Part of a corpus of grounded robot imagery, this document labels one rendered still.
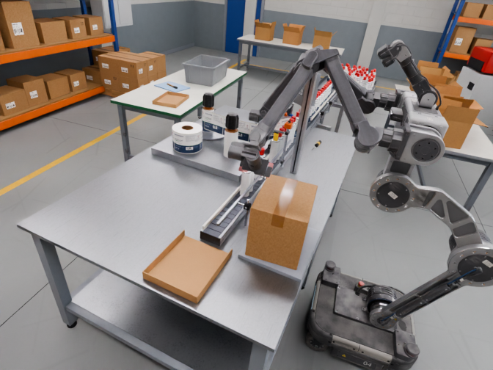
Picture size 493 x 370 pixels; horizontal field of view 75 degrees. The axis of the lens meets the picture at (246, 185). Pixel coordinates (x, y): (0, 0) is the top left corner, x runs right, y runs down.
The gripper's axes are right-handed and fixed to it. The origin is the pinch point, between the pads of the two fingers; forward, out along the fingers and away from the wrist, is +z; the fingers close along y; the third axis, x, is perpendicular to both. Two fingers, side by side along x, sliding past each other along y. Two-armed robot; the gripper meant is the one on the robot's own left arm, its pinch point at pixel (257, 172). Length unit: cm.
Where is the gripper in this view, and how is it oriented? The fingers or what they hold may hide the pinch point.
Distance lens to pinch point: 144.8
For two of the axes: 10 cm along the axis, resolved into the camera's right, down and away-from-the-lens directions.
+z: 1.4, 3.4, 9.3
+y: -9.5, -2.2, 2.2
